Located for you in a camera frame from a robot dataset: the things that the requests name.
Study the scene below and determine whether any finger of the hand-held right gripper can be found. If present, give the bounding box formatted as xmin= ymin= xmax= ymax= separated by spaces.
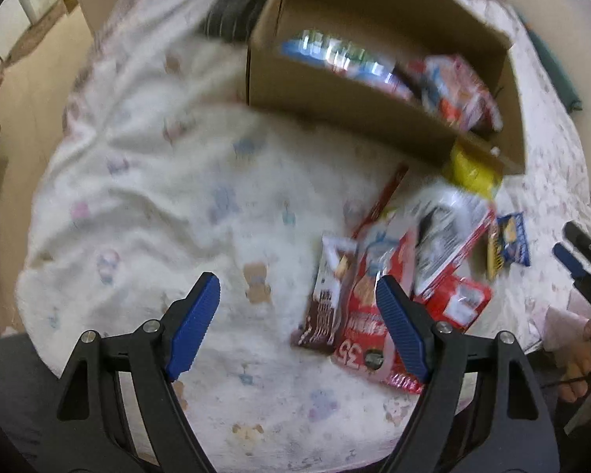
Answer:
xmin=563 ymin=222 xmax=591 ymax=258
xmin=553 ymin=243 xmax=591 ymax=281

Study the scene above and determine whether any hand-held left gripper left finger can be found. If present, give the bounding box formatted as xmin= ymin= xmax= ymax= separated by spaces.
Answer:
xmin=56 ymin=272 xmax=221 ymax=473

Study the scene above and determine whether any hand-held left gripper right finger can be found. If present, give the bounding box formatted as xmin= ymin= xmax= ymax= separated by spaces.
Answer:
xmin=375 ymin=276 xmax=560 ymax=473

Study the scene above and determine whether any white and red wafer packet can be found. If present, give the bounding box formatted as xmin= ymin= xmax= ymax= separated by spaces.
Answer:
xmin=406 ymin=54 xmax=504 ymax=133

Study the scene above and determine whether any brown cardboard box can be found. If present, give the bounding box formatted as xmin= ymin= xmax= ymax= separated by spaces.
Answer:
xmin=246 ymin=0 xmax=528 ymax=179

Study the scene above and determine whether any blue snack bag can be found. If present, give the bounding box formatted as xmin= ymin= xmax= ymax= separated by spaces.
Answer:
xmin=281 ymin=28 xmax=414 ymax=102

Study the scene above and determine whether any person's right hand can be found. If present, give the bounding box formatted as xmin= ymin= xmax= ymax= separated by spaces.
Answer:
xmin=558 ymin=316 xmax=591 ymax=403

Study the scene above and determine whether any dark blue snack packet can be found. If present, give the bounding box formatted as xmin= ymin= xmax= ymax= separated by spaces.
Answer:
xmin=487 ymin=212 xmax=532 ymax=282

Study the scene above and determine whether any red packet with white panel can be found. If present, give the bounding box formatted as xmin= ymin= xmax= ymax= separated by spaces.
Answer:
xmin=414 ymin=273 xmax=494 ymax=334

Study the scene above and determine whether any brown chocolate bar packet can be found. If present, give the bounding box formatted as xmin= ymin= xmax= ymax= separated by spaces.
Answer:
xmin=290 ymin=234 xmax=358 ymax=354

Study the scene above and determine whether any clear red-edged snack packet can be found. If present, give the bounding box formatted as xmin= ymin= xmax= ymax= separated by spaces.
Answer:
xmin=409 ymin=184 xmax=498 ymax=297

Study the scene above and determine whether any yellow snack packet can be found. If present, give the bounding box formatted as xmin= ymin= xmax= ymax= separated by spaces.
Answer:
xmin=446 ymin=144 xmax=504 ymax=201

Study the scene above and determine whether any thin red snack packet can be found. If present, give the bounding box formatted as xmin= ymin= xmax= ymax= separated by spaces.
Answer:
xmin=351 ymin=162 xmax=410 ymax=238

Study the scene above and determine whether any white printed duvet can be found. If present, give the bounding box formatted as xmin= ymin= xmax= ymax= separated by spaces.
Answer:
xmin=15 ymin=0 xmax=591 ymax=473

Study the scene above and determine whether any teal cushion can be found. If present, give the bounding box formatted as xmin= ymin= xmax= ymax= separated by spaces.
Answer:
xmin=517 ymin=10 xmax=585 ymax=114

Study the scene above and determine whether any person's grey trouser leg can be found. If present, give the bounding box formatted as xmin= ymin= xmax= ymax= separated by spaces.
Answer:
xmin=0 ymin=332 xmax=104 ymax=473

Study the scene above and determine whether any dark striped cloth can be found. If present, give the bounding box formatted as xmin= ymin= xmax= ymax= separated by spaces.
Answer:
xmin=199 ymin=0 xmax=287 ymax=43

